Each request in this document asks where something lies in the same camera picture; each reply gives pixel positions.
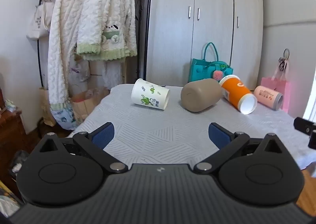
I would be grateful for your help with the white fleece robe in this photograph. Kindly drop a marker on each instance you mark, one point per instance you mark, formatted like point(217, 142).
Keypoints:
point(64, 41)

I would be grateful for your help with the white fleece pants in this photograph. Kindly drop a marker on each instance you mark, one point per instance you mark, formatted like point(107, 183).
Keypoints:
point(112, 73)

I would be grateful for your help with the pink paper cup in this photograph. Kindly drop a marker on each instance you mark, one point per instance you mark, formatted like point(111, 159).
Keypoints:
point(265, 94)

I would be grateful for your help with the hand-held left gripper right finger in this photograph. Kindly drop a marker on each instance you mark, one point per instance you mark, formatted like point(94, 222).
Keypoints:
point(218, 136)

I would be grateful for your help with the brown wooden cabinet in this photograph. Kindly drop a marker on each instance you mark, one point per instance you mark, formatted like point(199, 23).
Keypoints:
point(12, 130)

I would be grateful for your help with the pink gift bag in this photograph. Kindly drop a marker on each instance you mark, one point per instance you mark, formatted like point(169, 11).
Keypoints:
point(285, 88)

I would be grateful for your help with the white cup with green print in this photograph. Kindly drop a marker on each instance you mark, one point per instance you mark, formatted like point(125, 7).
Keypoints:
point(150, 95)

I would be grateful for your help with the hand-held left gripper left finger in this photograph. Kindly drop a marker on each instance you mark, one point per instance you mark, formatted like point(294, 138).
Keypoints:
point(103, 136)

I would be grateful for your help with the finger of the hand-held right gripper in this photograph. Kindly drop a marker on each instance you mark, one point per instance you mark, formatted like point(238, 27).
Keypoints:
point(313, 140)
point(303, 125)

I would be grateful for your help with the teal handbag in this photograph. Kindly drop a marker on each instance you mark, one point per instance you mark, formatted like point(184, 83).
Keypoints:
point(200, 71)

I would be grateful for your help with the orange paper cup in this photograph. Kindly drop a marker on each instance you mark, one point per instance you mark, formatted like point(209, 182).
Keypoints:
point(234, 89)

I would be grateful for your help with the tan cup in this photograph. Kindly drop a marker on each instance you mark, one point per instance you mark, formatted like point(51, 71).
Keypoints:
point(200, 95)

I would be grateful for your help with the white fleece top green trim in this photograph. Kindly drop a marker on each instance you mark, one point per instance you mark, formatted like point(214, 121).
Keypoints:
point(98, 16)

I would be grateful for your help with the pink strawberry bag charm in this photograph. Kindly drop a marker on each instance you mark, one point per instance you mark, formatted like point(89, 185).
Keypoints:
point(218, 76)

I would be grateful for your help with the white canvas tote bag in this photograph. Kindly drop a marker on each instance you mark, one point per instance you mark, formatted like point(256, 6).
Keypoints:
point(37, 24)

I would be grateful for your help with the black clothes rack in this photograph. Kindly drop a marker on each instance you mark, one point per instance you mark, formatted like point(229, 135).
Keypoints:
point(38, 48)

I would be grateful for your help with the brown paper bag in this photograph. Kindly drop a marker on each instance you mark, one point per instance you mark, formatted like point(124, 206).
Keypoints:
point(45, 105)
point(85, 108)

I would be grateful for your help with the white plastic bag purple print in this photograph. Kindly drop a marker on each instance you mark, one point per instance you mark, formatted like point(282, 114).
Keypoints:
point(79, 71)

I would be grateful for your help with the grey wardrobe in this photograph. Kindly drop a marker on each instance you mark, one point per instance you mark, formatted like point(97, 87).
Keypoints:
point(172, 29)

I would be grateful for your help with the blue patterned cloth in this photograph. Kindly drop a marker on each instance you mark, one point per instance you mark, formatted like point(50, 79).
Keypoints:
point(64, 116)

